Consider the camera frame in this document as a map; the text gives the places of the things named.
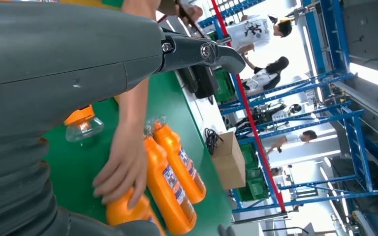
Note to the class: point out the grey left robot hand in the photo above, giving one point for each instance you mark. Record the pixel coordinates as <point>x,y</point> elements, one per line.
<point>45,49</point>

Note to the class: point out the black smartphone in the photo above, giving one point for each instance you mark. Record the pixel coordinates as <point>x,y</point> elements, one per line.
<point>192,22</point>

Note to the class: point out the orange detergent bottle clear cap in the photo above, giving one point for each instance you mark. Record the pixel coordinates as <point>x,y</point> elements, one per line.
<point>123,216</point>
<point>163,195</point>
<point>81,119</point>
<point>182,163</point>

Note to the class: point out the green plastic crate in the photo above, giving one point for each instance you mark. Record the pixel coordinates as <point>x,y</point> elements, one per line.
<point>254,185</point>
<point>225,86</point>

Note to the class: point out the person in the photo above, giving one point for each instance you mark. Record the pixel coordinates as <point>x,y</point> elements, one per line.
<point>308,135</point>
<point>254,31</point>
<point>133,107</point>
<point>264,78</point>

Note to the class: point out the brown cardboard box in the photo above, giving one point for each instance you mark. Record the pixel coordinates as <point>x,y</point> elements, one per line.
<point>229,163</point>

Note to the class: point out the black handheld controller with screen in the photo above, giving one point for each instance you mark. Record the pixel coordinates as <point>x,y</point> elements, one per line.
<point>187,79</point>

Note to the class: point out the black carrying case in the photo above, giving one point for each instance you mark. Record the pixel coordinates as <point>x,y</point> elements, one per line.
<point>205,81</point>

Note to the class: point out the white table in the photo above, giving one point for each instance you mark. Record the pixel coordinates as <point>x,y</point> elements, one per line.
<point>208,114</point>

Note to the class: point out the red pole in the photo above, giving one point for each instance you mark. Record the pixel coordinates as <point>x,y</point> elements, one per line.
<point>256,130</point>

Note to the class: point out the black grey robot assembly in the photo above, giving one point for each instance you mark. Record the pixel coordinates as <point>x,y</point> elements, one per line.
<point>264,115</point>

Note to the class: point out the blue metal rack frame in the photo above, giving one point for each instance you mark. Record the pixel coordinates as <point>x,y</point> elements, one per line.
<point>334,32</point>

